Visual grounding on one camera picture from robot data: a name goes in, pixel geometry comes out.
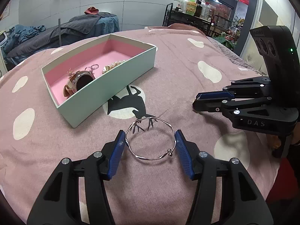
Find white leather strap watch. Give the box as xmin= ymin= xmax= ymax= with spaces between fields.
xmin=63 ymin=71 xmax=95 ymax=98

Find silver hoop earrings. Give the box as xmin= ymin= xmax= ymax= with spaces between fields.
xmin=84 ymin=64 xmax=99 ymax=72

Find right hand holding gripper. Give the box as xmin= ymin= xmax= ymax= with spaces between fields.
xmin=265 ymin=121 xmax=300 ymax=150

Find clear plastic bottle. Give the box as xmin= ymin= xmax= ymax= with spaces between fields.
xmin=200 ymin=0 xmax=210 ymax=20

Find gold flower brooch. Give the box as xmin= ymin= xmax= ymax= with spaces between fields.
xmin=67 ymin=69 xmax=75 ymax=79

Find white pearl bracelet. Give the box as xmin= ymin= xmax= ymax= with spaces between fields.
xmin=102 ymin=60 xmax=127 ymax=74

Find pink polka dot bedspread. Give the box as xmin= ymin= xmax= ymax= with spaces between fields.
xmin=1 ymin=28 xmax=279 ymax=224

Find massage bed dark blanket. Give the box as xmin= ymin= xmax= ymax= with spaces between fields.
xmin=2 ymin=12 xmax=119 ymax=66

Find red cloth on bed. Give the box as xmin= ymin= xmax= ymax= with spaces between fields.
xmin=84 ymin=6 xmax=99 ymax=15

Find black metal cart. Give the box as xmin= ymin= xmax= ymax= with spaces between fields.
xmin=162 ymin=3 xmax=231 ymax=38

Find green lotion bottle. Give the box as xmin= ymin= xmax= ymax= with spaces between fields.
xmin=186 ymin=0 xmax=197 ymax=16

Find mint box pink interior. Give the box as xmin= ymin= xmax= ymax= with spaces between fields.
xmin=42 ymin=34 xmax=157 ymax=128

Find blue crumpled bedding pile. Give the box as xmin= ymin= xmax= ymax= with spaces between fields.
xmin=3 ymin=24 xmax=46 ymax=53

